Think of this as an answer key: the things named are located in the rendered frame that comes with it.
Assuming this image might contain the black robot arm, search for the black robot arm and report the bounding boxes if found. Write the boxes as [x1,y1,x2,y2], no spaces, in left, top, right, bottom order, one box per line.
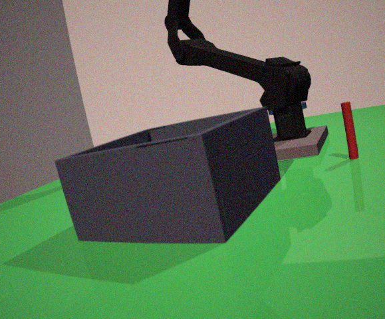
[165,0,311,142]

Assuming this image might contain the red peg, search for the red peg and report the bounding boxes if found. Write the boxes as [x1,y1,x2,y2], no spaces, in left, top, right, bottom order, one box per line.
[341,102,359,160]

